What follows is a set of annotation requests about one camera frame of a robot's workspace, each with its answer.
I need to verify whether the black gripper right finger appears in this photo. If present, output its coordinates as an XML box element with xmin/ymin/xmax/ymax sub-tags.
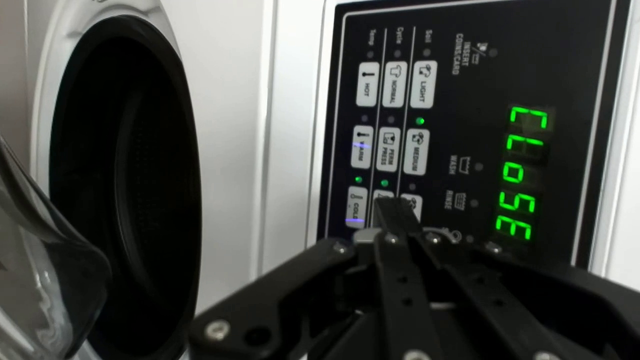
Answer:
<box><xmin>416</xmin><ymin>231</ymin><xmax>640</xmax><ymax>360</ymax></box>

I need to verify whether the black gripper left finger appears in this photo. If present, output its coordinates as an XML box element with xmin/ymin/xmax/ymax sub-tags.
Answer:
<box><xmin>188</xmin><ymin>196</ymin><xmax>445</xmax><ymax>360</ymax></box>

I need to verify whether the black washer control panel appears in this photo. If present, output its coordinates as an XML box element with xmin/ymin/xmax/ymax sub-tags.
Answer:
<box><xmin>316</xmin><ymin>0</ymin><xmax>633</xmax><ymax>272</ymax></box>

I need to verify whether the white washer number eight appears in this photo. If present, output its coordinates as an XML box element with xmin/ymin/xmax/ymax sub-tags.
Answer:
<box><xmin>0</xmin><ymin>0</ymin><xmax>640</xmax><ymax>360</ymax></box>

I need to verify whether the white round washer door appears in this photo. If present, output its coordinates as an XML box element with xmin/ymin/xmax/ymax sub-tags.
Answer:
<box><xmin>0</xmin><ymin>135</ymin><xmax>113</xmax><ymax>360</ymax></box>

